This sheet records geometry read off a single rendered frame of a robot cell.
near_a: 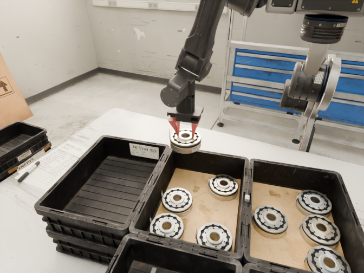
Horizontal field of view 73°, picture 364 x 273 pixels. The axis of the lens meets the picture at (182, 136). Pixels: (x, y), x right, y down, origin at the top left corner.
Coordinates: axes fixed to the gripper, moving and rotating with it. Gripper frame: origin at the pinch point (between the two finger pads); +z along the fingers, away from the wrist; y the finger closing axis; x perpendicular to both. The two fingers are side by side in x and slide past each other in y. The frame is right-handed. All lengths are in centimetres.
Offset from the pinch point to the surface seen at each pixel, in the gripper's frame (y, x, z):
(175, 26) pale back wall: -90, 285, 19
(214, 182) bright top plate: 10.5, 0.0, 19.3
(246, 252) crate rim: 22.5, -28.2, 12.5
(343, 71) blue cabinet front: 95, 169, 29
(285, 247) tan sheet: 34.4, -17.2, 22.7
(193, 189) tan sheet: 3.5, -2.1, 22.4
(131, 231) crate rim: -6.6, -30.2, 12.1
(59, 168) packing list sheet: -65, 6, 34
